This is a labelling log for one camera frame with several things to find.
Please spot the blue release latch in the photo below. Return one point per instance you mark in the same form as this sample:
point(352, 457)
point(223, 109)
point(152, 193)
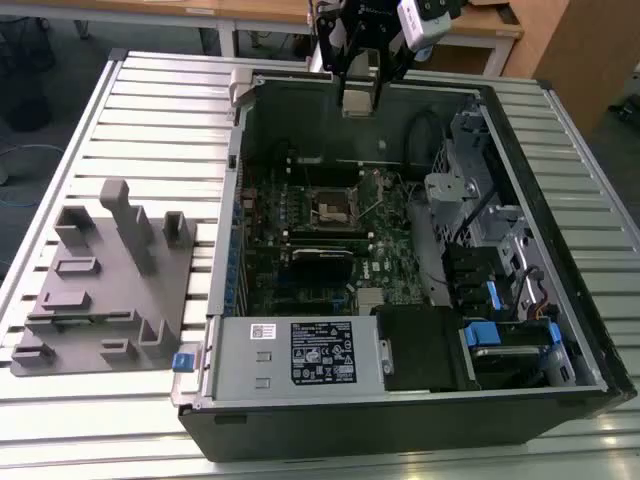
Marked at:
point(183, 362)

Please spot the black office chair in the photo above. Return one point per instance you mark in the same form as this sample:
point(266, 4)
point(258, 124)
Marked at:
point(30, 105)

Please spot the silver chipset heatsink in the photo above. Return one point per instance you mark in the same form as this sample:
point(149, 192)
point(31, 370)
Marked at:
point(370, 296)

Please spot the grey parts rack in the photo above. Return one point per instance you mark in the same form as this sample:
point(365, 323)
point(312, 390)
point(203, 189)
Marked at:
point(100, 280)

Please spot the silver CPU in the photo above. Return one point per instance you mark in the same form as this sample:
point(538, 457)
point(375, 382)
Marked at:
point(359, 100)

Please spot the pale wooden desk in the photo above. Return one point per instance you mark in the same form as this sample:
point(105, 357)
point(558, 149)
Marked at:
point(125, 6)
point(485, 30)

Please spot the CPU socket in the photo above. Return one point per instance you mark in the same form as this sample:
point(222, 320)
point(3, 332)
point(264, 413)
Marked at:
point(330, 212)

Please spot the green motherboard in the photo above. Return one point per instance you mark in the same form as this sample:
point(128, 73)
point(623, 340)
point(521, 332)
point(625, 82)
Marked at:
point(395, 250)

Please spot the black graphics card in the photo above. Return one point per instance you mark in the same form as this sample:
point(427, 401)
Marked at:
point(322, 272)

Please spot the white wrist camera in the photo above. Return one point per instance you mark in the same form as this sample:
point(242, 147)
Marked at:
point(425, 25)

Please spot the silver metal drive cage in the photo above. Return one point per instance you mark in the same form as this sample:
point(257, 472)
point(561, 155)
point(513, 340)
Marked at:
point(450, 187)

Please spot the brown wooden cabinet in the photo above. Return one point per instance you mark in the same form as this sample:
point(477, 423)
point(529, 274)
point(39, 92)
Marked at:
point(590, 50)

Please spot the grey power supply unit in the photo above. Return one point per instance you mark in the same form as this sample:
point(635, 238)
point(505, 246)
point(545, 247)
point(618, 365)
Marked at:
point(240, 370)

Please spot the black disk bay bracket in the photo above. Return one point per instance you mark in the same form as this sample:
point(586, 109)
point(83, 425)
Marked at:
point(470, 270)

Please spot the grey case latch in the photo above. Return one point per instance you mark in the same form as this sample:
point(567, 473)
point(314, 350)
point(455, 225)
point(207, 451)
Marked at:
point(241, 85)

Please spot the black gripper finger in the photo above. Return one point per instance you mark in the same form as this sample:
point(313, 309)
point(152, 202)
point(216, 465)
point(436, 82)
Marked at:
point(332, 45)
point(400, 60)

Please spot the black PC case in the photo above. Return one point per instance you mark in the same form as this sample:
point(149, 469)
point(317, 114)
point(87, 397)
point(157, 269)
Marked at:
point(350, 430)

